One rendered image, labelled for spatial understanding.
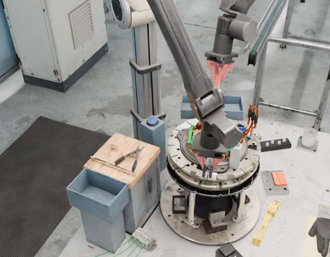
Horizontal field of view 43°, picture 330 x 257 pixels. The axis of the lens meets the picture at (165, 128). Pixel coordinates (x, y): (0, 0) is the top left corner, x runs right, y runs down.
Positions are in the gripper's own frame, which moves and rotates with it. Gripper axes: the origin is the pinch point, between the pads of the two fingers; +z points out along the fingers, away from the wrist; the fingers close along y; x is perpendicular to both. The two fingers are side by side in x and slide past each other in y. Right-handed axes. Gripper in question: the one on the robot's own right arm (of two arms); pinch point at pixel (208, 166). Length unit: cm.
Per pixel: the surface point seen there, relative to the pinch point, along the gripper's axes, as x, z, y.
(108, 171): 3.1, 10.4, -33.3
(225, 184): 4.3, 10.9, 5.6
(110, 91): 201, 110, -101
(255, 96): 185, 91, 22
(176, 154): 11.8, 7.0, -11.5
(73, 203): -6.6, 17.3, -43.1
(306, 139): 60, 31, 39
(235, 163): 8.0, 4.5, 7.9
